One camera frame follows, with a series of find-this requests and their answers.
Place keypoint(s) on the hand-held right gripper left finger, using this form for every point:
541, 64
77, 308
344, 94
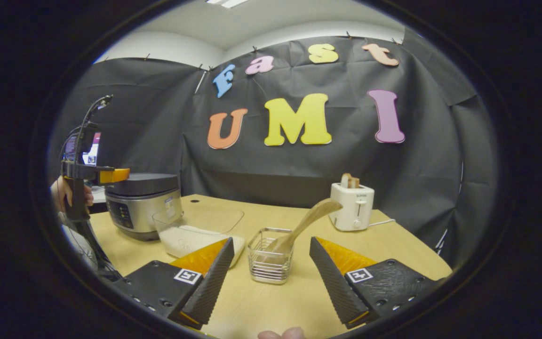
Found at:
210, 282

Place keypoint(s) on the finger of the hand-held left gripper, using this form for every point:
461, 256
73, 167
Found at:
113, 175

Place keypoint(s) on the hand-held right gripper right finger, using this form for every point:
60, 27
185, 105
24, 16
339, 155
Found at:
332, 282

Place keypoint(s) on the silver black rice cooker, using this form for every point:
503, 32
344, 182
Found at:
144, 212

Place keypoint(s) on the clear plastic rice container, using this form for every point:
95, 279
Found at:
214, 219

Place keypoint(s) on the wooden spoon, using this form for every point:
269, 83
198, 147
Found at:
315, 214

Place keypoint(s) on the computer monitor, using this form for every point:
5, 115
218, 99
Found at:
93, 155

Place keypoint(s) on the white side table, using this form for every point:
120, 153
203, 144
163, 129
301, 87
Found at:
98, 194

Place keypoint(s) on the person's light trousers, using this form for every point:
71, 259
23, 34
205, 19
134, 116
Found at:
80, 245

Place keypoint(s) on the white toaster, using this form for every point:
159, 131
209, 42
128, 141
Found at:
351, 207

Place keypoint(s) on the pale bread slice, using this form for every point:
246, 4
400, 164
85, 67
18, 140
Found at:
345, 181

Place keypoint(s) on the brown toast slice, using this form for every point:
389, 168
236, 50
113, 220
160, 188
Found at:
354, 182

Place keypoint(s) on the black backdrop cloth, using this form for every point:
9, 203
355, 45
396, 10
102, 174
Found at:
299, 174

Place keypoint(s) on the ceiling light panel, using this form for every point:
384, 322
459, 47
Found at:
227, 3

